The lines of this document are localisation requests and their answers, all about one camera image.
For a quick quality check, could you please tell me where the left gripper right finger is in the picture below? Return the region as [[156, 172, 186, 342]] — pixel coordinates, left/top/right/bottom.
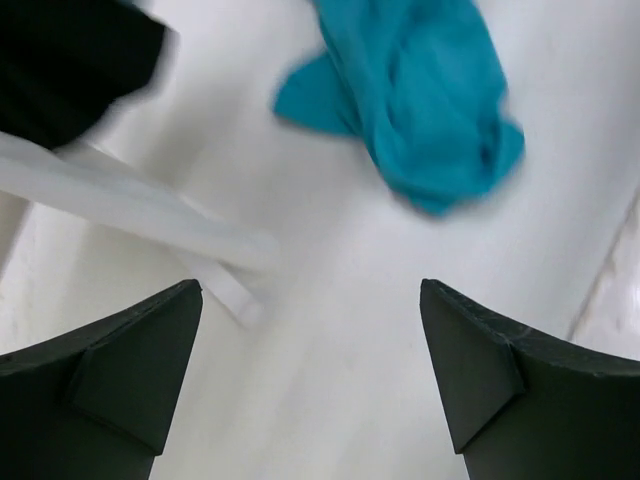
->
[[420, 279, 639, 480]]

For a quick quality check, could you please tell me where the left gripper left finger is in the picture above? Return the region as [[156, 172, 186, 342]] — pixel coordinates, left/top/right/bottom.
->
[[1, 280, 203, 480]]

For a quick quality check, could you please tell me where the teal t shirt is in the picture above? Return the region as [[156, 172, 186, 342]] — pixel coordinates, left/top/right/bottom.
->
[[273, 1, 524, 215]]

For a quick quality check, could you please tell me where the metal clothes rack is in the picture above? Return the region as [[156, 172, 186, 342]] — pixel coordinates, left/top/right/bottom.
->
[[1, 134, 277, 327]]

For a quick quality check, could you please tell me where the black hanging garment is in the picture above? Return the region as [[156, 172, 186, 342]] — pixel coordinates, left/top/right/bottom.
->
[[1, 0, 172, 150]]

